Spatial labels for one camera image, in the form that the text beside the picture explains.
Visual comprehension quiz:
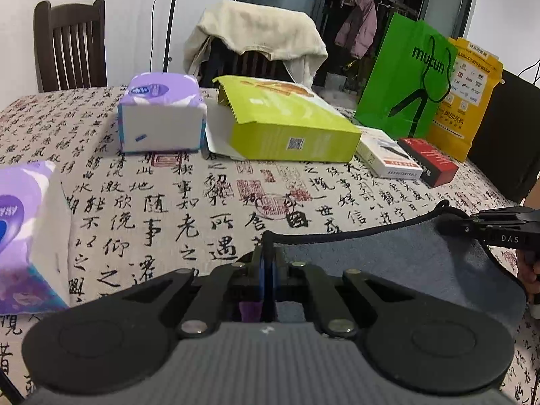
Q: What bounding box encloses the dark framed glass door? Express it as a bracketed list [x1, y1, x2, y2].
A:
[238, 0, 473, 91]

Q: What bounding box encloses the pink hanging jacket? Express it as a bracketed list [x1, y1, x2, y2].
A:
[335, 0, 377, 59]

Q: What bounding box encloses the chair with cream cloth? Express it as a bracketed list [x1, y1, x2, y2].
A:
[198, 38, 293, 88]

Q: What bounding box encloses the dark wooden chair left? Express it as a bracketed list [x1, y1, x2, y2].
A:
[33, 0, 107, 92]

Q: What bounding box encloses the purple white tissue pack far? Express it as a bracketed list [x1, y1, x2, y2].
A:
[118, 71, 207, 154]

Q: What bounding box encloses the purple grey microfibre towel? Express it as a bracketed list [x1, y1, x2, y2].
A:
[271, 201, 526, 333]

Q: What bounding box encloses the cream cloth on chair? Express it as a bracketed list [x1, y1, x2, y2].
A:
[183, 0, 329, 88]

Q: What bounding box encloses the black light stand pole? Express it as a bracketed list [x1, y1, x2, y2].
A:
[163, 0, 177, 72]

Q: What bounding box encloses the lime green cardboard box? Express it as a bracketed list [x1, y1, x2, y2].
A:
[206, 75, 360, 163]

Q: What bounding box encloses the yellow paper bag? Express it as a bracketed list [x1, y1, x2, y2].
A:
[427, 37, 504, 162]

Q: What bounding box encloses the white flat box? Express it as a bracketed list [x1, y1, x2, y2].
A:
[356, 126, 423, 180]

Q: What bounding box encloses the purple tissue pack near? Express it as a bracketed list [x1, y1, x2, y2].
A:
[1, 161, 72, 315]

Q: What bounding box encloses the person right hand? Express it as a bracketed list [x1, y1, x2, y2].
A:
[515, 250, 539, 303]

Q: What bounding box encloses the red black flat box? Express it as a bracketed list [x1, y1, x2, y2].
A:
[397, 138, 459, 187]

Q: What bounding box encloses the green mucun paper bag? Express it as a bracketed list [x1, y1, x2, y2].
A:
[355, 14, 458, 139]

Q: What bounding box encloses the black paper bag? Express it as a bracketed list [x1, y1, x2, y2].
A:
[468, 70, 539, 203]

